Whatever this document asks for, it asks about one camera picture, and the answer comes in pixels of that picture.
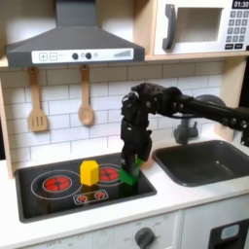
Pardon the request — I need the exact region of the white oven control panel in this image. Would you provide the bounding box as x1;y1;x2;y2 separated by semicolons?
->
18;210;183;249

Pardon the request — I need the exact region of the grey stove knob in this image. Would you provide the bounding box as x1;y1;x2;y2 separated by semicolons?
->
134;227;156;249

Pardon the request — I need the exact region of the green block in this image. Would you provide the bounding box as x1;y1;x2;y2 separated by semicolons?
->
118;161;141;187

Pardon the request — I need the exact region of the dark grey sink basin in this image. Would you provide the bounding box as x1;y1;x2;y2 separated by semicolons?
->
152;139;249;188

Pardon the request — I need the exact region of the grey extractor hood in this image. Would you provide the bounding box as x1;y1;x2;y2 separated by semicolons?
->
5;0;146;68

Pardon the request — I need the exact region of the white cupboard door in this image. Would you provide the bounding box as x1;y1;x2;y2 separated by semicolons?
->
179;194;249;249

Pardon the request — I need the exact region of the black toy stove top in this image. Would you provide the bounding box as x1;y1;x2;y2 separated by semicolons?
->
14;151;159;224

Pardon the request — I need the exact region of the wooden slotted spatula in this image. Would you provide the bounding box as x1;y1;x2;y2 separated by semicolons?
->
27;67;50;133

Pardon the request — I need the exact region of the yellow block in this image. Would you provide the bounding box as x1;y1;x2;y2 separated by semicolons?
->
80;160;100;187

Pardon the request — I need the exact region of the wooden spoon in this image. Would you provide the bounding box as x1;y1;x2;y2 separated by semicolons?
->
77;64;95;127

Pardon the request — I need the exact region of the grey microwave handle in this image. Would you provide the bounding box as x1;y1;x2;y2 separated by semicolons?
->
161;3;178;52

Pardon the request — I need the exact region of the white toy microwave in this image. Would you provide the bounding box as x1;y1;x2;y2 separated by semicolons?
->
153;0;249;56

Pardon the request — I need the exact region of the black door handle panel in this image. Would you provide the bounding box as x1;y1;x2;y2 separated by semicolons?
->
207;218;249;249

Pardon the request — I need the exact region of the light wooden side panel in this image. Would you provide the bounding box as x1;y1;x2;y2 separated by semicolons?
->
213;54;248;142

